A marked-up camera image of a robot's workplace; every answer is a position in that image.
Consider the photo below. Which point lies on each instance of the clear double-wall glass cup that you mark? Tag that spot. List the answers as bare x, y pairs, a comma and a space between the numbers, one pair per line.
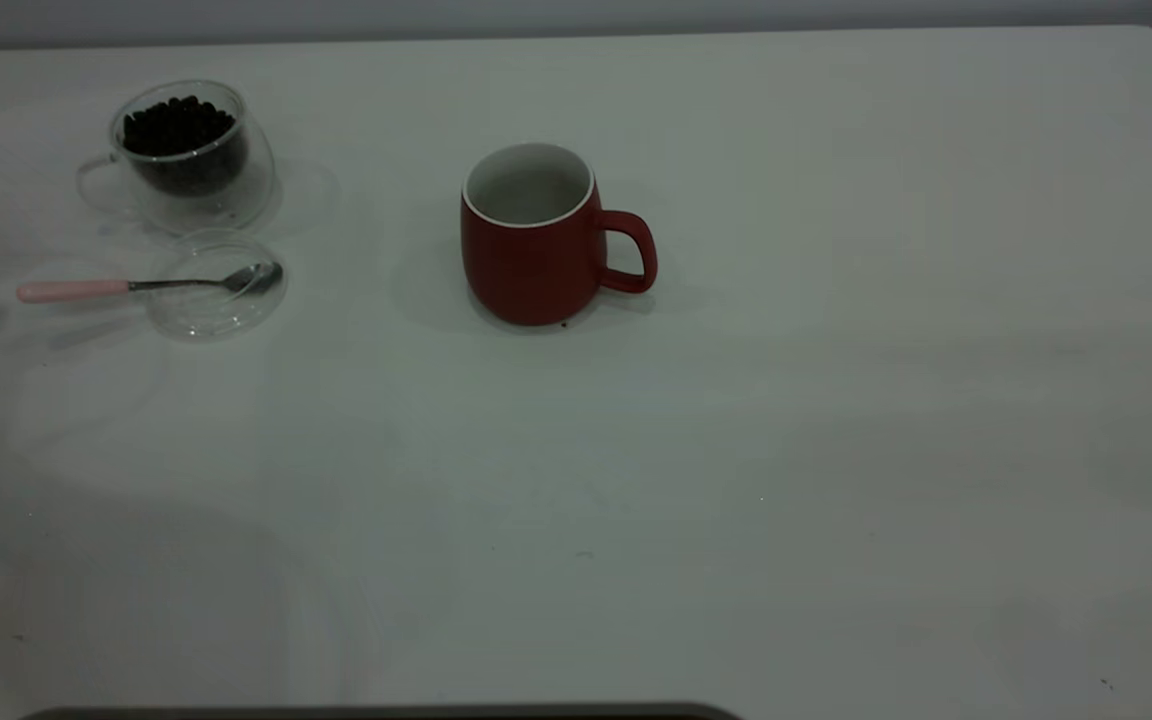
256, 190

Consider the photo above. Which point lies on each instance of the red ceramic mug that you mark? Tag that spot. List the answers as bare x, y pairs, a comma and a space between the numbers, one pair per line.
526, 275

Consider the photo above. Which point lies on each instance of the dark coffee beans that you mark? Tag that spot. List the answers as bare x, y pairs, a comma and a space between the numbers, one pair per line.
181, 130

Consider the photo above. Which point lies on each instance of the clear glass saucer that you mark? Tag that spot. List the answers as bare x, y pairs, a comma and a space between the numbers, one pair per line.
211, 316

